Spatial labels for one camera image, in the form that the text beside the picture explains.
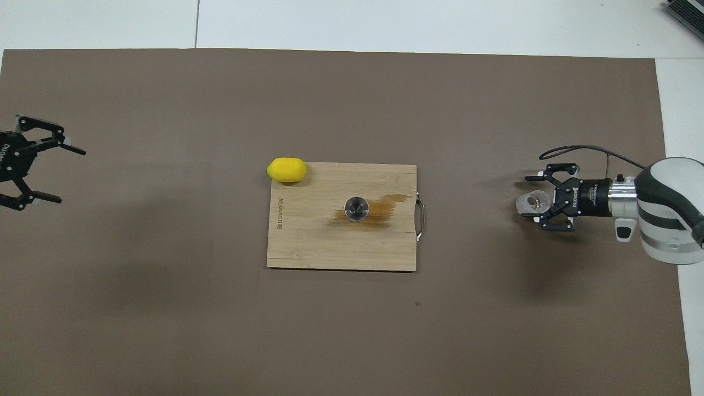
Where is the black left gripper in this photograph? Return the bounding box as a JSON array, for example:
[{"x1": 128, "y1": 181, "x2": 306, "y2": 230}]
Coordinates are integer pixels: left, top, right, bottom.
[{"x1": 0, "y1": 114, "x2": 87, "y2": 211}]

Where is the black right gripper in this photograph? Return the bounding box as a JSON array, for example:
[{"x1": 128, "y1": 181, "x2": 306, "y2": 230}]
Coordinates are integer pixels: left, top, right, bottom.
[{"x1": 524, "y1": 163, "x2": 612, "y2": 232}]

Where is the clear glass cup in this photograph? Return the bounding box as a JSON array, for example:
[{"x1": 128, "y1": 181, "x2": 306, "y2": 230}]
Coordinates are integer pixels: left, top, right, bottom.
[{"x1": 515, "y1": 190, "x2": 552, "y2": 217}]

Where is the steel double jigger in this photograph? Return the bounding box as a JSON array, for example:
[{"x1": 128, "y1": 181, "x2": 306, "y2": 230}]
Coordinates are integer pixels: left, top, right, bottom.
[{"x1": 344, "y1": 196, "x2": 370, "y2": 222}]

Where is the brown table mat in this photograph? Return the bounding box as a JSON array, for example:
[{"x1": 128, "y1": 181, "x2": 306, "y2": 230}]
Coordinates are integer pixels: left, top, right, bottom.
[{"x1": 0, "y1": 48, "x2": 692, "y2": 396}]

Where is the grey ribbed device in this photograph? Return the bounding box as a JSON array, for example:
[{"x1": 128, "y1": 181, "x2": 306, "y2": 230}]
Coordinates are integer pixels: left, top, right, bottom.
[{"x1": 662, "y1": 0, "x2": 704, "y2": 35}]

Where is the yellow lemon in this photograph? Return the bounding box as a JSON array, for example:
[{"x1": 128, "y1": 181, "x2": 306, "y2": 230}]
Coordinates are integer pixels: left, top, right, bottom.
[{"x1": 267, "y1": 157, "x2": 307, "y2": 183}]

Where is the wooden cutting board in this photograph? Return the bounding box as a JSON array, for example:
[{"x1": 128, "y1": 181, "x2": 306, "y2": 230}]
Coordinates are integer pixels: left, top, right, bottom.
[{"x1": 267, "y1": 161, "x2": 426, "y2": 272}]

